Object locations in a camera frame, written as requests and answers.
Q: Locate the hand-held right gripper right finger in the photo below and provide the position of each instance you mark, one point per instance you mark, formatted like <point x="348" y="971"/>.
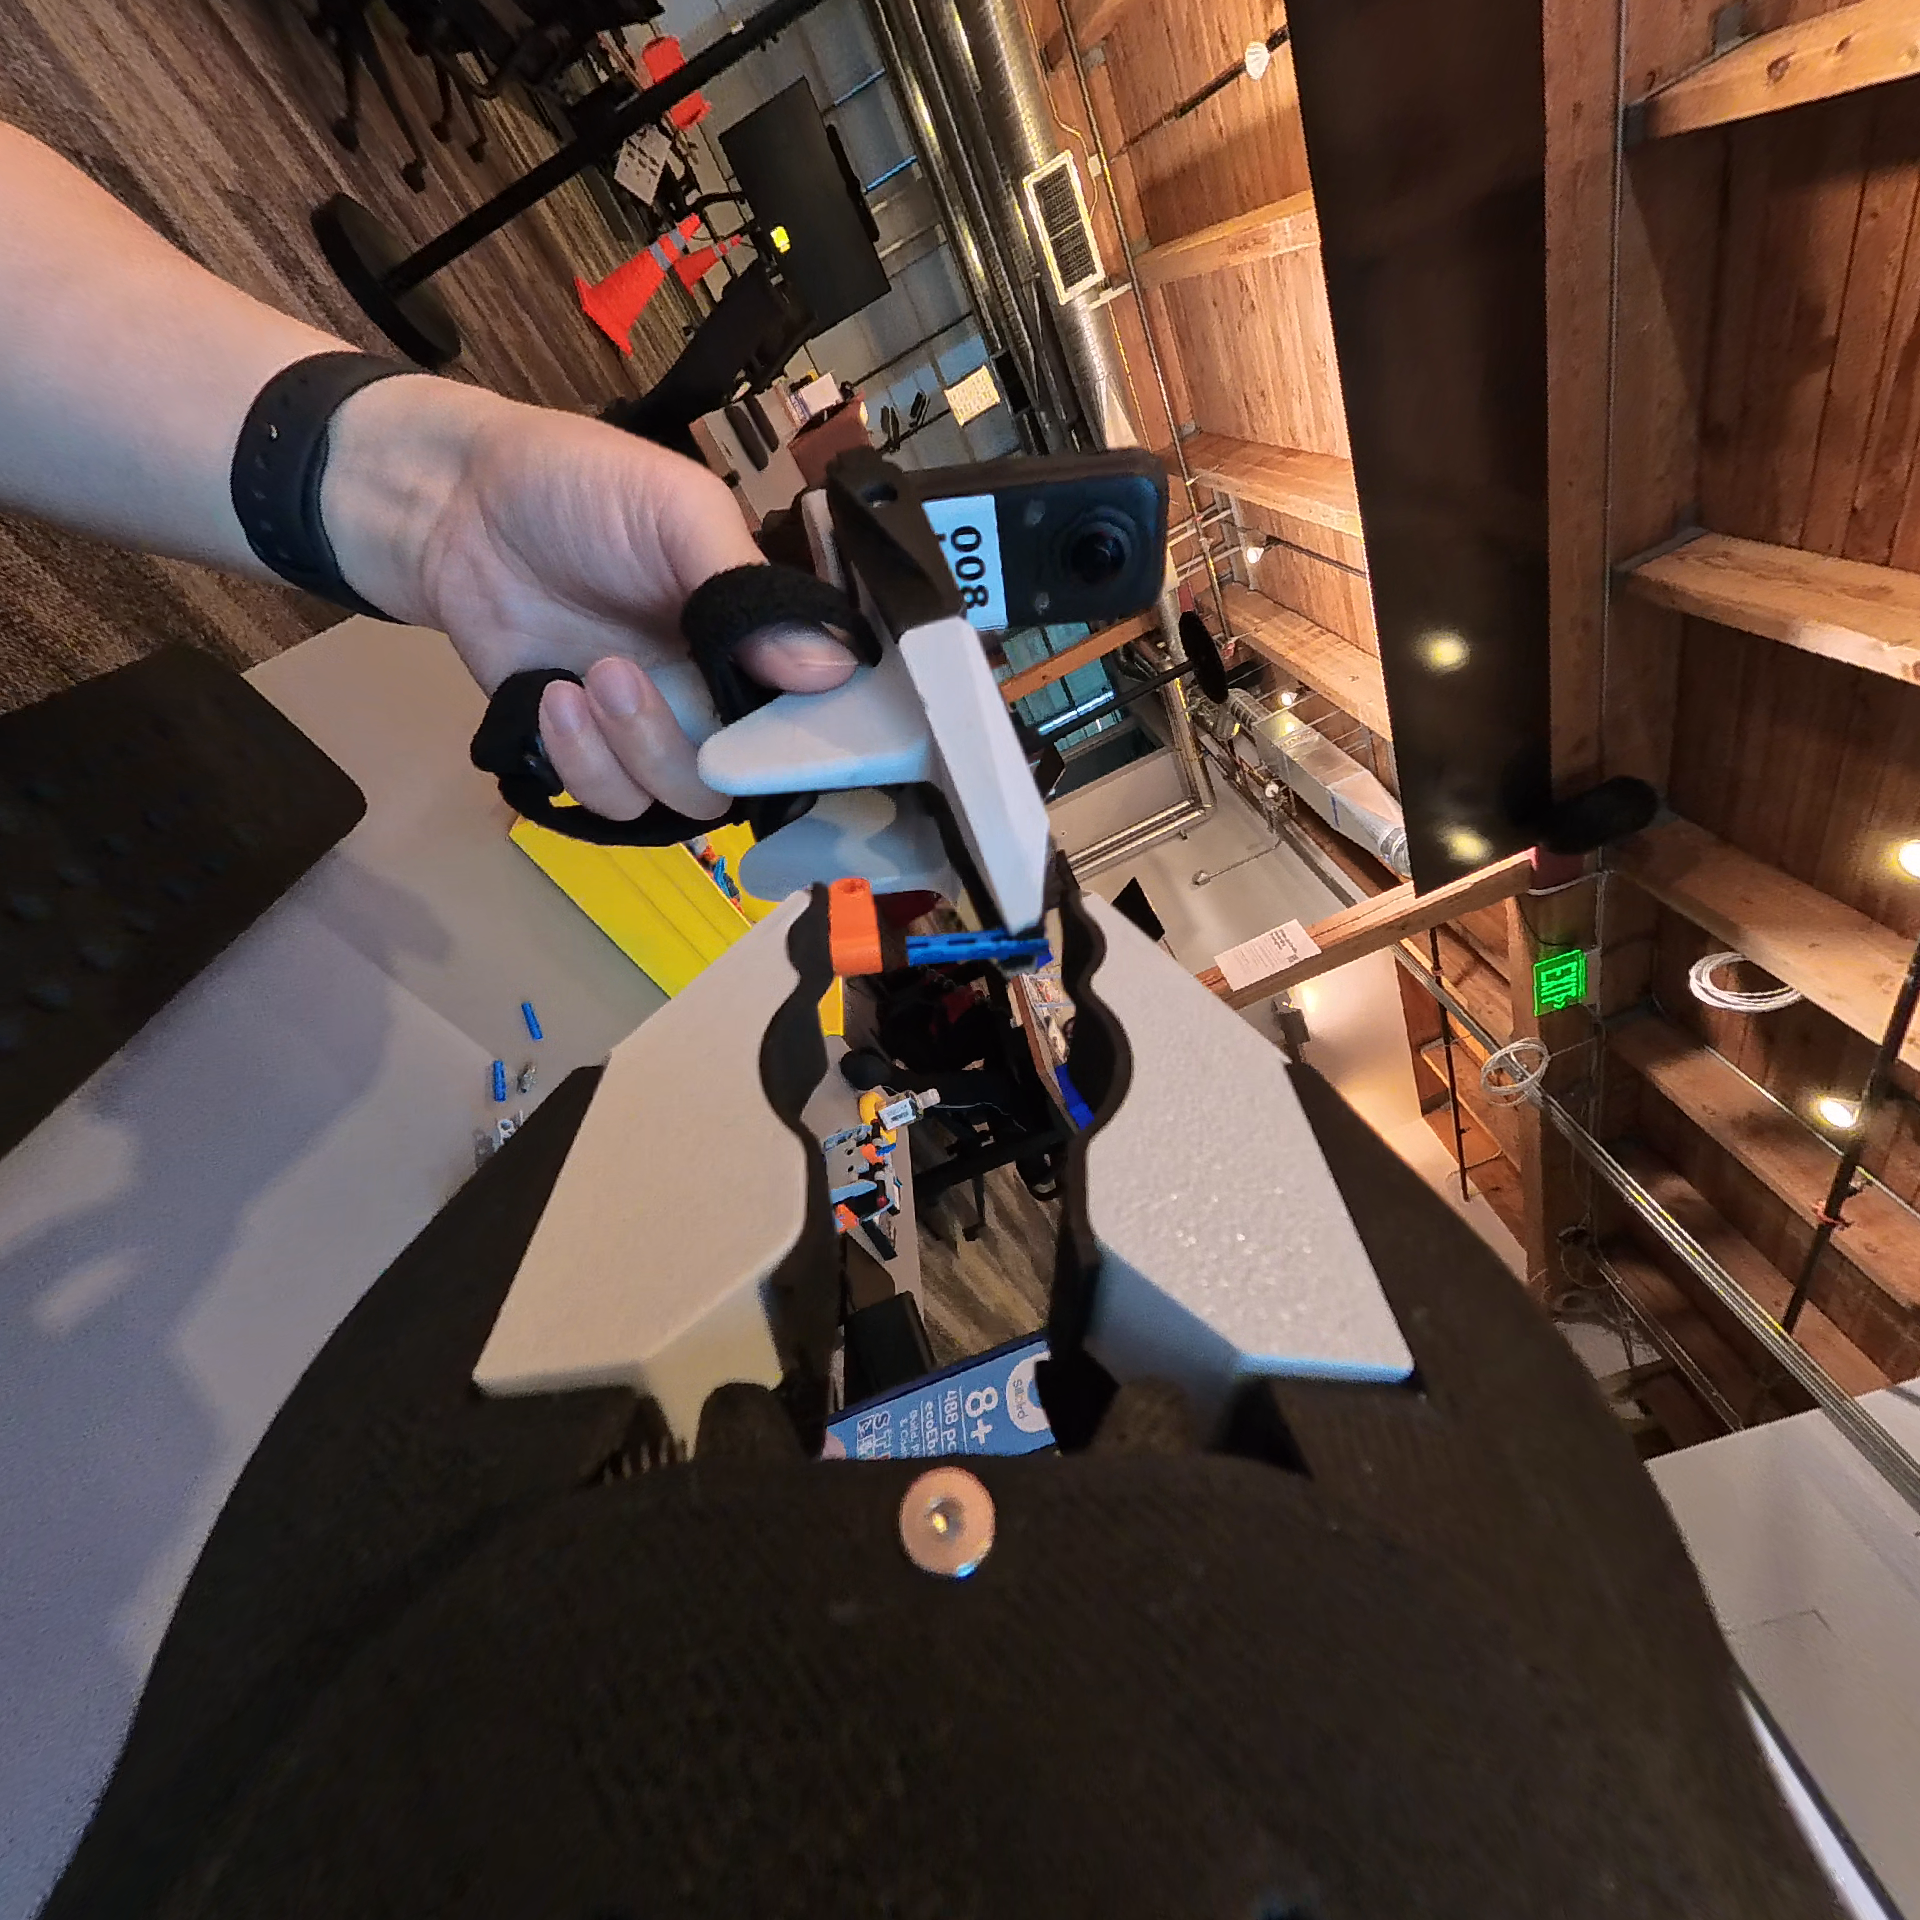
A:
<point x="1231" y="1200"/>

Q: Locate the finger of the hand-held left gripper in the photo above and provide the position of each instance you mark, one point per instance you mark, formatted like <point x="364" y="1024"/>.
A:
<point x="983" y="764"/>

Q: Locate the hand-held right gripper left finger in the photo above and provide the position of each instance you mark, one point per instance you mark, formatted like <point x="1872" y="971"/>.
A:
<point x="660" y="1200"/>

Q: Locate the blue toy axle pin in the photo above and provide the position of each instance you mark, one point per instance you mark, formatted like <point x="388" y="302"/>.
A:
<point x="968" y="949"/>

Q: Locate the grey desk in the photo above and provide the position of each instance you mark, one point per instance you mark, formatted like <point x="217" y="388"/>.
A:
<point x="299" y="1200"/>

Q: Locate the person's left hand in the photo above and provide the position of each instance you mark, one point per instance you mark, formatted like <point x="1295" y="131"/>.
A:
<point x="570" y="524"/>

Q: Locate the small grey toy pieces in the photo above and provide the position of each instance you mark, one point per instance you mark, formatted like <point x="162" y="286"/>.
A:
<point x="491" y="1137"/>

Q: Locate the white paper sign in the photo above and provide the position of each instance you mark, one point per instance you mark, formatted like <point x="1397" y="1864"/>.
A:
<point x="1266" y="955"/>

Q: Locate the small white toy motor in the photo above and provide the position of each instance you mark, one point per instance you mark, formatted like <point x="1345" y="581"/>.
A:
<point x="906" y="1115"/>

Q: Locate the yellow plastic bin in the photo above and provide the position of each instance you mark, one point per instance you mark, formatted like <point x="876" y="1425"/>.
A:
<point x="644" y="901"/>

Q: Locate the white vent grille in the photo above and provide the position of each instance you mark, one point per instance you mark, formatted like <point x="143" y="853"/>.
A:
<point x="1066" y="224"/>

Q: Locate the blue toy building set box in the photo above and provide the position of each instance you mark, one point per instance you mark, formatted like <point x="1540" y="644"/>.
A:
<point x="930" y="1412"/>

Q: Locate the wooden beam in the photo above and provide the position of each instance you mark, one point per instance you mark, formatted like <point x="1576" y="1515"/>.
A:
<point x="1410" y="909"/>

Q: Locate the black glossy panel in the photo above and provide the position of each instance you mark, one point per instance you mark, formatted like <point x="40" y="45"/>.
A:
<point x="1425" y="452"/>

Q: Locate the green exit sign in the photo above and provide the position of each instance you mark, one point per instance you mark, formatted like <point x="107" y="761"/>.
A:
<point x="1559" y="983"/>

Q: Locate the black monitor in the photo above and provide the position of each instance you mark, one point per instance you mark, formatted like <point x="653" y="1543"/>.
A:
<point x="809" y="195"/>

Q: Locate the orange traffic cone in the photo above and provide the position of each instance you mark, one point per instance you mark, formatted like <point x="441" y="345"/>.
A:
<point x="629" y="294"/>

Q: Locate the black pole stand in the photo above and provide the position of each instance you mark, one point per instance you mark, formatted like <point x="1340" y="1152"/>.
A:
<point x="381" y="278"/>

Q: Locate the black wristband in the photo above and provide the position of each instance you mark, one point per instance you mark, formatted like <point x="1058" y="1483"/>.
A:
<point x="277" y="465"/>

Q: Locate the white wrapped duct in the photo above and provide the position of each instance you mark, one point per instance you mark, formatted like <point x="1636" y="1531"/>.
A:
<point x="1320" y="781"/>

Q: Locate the silver ventilation duct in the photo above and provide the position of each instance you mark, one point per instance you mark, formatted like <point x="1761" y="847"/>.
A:
<point x="997" y="91"/>

